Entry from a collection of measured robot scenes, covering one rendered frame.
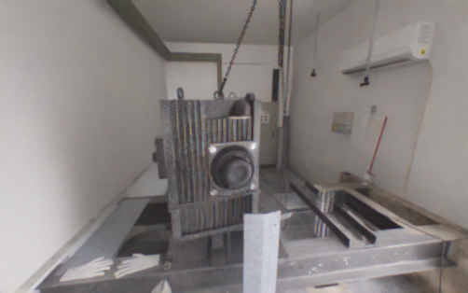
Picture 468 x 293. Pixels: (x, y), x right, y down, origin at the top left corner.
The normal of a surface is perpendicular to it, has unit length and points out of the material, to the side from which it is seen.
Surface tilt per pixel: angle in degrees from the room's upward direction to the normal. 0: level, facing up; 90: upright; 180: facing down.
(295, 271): 90
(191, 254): 90
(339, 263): 90
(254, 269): 90
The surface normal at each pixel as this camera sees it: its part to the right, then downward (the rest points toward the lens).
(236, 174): 0.30, 0.22
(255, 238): 0.01, 0.23
